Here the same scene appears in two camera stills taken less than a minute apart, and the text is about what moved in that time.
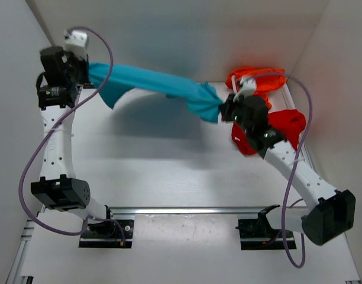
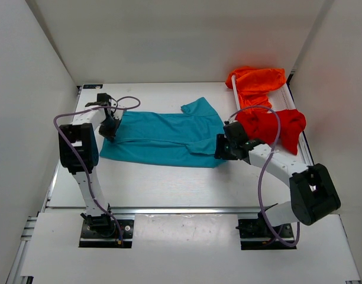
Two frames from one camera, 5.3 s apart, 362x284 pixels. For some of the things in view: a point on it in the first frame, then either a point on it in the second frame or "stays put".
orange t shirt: (266, 79) stays put
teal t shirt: (197, 96) -> (186, 138)
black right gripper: (228, 107) -> (222, 147)
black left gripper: (81, 72) -> (108, 132)
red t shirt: (290, 122) stays put
